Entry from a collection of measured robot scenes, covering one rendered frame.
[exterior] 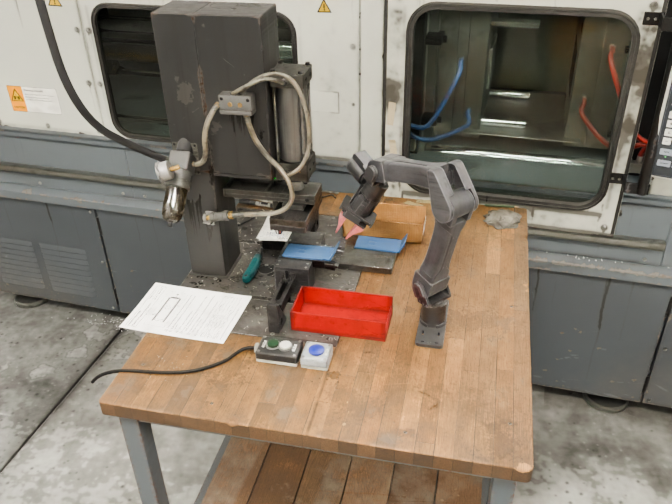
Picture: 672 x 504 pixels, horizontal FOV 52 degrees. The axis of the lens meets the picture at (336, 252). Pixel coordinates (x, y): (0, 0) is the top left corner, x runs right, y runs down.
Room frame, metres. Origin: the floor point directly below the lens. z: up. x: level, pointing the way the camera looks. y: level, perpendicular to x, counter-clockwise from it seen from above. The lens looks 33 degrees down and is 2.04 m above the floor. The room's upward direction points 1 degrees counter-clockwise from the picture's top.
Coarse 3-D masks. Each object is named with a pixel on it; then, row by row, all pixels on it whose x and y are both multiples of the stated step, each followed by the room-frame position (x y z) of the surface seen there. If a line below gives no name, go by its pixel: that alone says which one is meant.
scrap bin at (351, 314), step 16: (304, 288) 1.51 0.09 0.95; (320, 288) 1.50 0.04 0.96; (304, 304) 1.50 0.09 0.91; (320, 304) 1.50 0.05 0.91; (336, 304) 1.49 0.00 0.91; (352, 304) 1.48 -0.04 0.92; (368, 304) 1.47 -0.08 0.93; (384, 304) 1.46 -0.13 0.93; (304, 320) 1.39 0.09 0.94; (320, 320) 1.38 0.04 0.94; (336, 320) 1.37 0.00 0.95; (352, 320) 1.36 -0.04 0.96; (368, 320) 1.42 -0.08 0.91; (384, 320) 1.42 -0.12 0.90; (352, 336) 1.36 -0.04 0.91; (368, 336) 1.35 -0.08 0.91; (384, 336) 1.34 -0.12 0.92
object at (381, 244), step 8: (360, 240) 1.80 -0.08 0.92; (368, 240) 1.79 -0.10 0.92; (376, 240) 1.79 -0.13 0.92; (384, 240) 1.79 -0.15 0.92; (392, 240) 1.79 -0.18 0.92; (400, 240) 1.79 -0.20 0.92; (360, 248) 1.75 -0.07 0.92; (368, 248) 1.75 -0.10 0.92; (376, 248) 1.75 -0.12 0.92; (384, 248) 1.75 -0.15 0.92; (392, 248) 1.75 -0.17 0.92; (400, 248) 1.73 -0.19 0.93
